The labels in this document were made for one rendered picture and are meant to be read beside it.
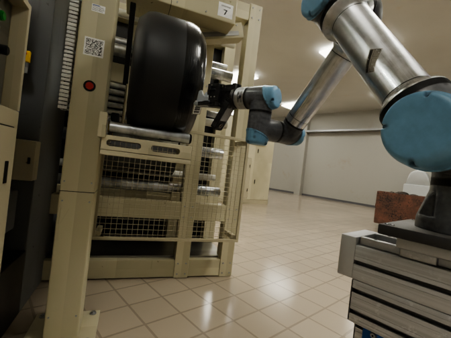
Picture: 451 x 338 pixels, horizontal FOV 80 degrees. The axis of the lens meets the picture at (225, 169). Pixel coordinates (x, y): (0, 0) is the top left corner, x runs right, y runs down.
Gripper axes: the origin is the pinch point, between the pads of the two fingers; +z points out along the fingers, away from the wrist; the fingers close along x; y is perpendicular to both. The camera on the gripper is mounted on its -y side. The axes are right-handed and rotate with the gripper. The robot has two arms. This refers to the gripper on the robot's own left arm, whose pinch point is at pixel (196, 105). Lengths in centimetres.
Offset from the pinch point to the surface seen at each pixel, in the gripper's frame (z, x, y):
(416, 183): -52, -927, -103
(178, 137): 11.4, -1.6, -13.1
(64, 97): 48, 30, 0
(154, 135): 16.9, 6.5, -13.2
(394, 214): -39, -471, -122
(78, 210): 36, 28, -46
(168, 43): 8.5, 8.4, 22.4
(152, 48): 11.1, 14.1, 19.0
